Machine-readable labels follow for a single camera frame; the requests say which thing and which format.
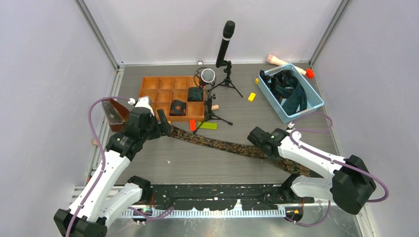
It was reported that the dark green patterned tie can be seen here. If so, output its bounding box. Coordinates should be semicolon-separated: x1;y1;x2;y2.
279;70;308;116

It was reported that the orange red block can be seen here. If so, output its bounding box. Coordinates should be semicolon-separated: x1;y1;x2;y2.
189;119;196;131

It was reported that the navy brown striped tie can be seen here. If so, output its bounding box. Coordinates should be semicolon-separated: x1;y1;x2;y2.
259;70;295;104

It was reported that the black key pattern tie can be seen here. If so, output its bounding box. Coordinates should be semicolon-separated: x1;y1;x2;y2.
169;125;320;177

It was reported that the rolled black tie in tray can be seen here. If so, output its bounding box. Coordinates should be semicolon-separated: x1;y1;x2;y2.
169;99;186;116

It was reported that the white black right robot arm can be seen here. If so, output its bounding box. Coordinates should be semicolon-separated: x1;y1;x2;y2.
247;126;377;215

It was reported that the small black tripod stand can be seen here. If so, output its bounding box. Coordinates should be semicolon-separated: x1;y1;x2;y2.
193;94;233;134

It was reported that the rolled dark green tie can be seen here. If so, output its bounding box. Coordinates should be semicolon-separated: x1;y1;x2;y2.
187;87;204;102

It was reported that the beige wooden pestle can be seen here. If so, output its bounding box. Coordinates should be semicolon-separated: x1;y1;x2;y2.
266;55;307;76

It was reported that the orange wooden compartment tray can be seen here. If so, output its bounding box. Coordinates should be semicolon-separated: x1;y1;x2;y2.
139;76;206;122

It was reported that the light blue plastic basket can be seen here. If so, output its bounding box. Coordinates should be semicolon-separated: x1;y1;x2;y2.
257;63;324;123

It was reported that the black handheld microphone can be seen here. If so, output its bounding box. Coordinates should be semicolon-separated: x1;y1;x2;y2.
215;20;235;68

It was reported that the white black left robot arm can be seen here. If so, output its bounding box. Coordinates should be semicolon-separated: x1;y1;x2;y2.
54;106;171;237

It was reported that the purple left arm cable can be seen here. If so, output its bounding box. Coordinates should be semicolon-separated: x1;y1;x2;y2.
64;96;175;237

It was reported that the brown wooden metronome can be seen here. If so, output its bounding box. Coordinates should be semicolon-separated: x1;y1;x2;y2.
101;99;129;132

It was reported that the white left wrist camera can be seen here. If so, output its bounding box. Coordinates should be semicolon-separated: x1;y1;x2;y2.
134;96;155;116

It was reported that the red block at corner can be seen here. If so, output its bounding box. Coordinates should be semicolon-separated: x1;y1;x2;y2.
305;68;315;79

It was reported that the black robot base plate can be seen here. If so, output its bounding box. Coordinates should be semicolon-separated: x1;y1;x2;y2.
150;184;314;211

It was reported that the lime green flat brick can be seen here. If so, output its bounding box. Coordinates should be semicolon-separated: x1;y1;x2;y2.
197;121;218;130

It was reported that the yellow toy brick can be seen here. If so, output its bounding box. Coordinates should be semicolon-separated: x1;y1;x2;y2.
248;92;256;102

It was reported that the round silver mesh microphone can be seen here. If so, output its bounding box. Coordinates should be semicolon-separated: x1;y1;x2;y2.
193;67;216;88

